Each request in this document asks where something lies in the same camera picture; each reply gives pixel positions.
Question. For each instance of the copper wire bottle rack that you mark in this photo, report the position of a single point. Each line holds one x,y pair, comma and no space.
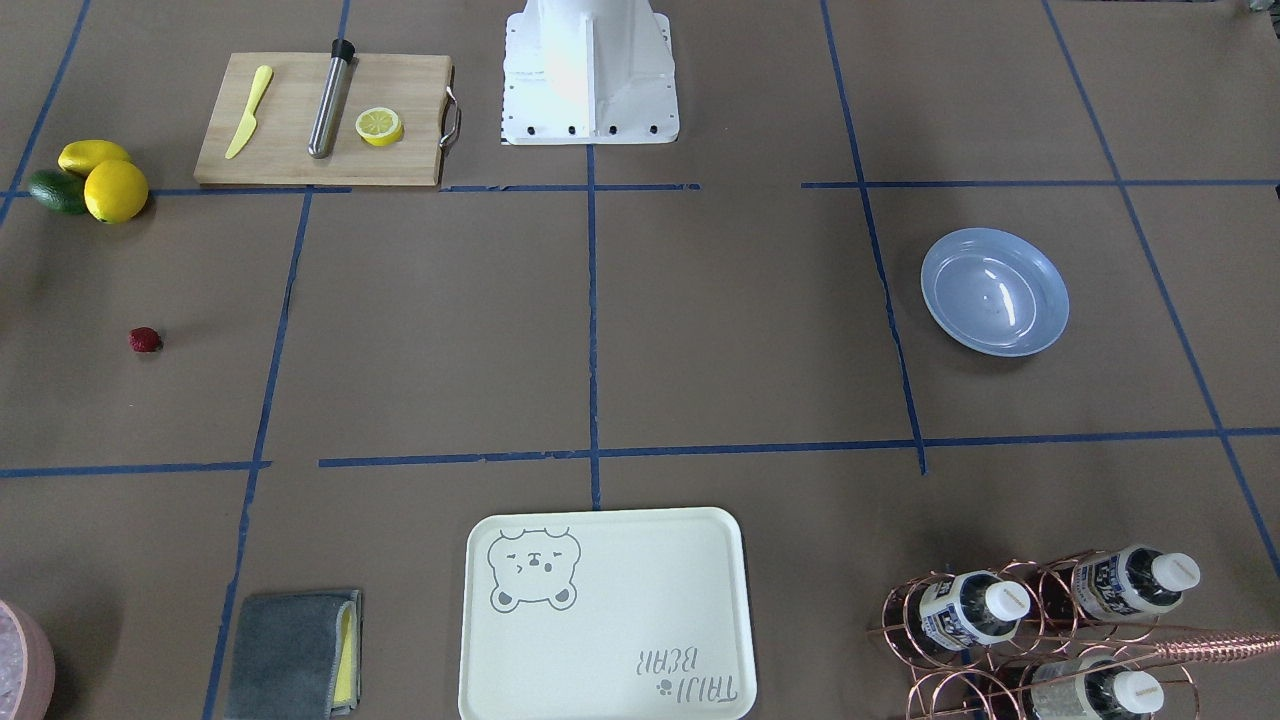
987,682

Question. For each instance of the steel cylinder with black cap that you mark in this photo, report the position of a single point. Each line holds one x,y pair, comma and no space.
322,138

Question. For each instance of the yellow lemon round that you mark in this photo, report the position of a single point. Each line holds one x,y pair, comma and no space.
115,191

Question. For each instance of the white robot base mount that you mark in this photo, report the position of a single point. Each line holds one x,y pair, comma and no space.
588,73

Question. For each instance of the blue plate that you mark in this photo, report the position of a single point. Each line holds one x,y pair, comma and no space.
994,292

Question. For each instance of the cream bear tray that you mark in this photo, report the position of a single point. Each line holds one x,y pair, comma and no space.
624,614

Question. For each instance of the yellow lemon elongated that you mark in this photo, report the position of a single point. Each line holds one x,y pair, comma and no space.
81,157

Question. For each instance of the red strawberry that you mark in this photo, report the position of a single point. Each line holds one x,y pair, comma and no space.
145,340

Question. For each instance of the pink bowl of ice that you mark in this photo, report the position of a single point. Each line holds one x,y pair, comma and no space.
29,668

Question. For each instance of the green lime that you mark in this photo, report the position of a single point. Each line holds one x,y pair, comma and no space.
58,191

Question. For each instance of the yellow sponge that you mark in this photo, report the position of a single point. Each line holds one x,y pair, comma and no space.
344,694

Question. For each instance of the half lemon slice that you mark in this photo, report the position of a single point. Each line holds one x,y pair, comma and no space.
379,127

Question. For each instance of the tea bottle front of rack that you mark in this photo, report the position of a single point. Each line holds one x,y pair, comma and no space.
1092,687

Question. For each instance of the wooden cutting board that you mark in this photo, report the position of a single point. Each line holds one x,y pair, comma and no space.
415,86

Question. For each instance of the yellow plastic knife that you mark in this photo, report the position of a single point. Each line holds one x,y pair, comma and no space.
248,122

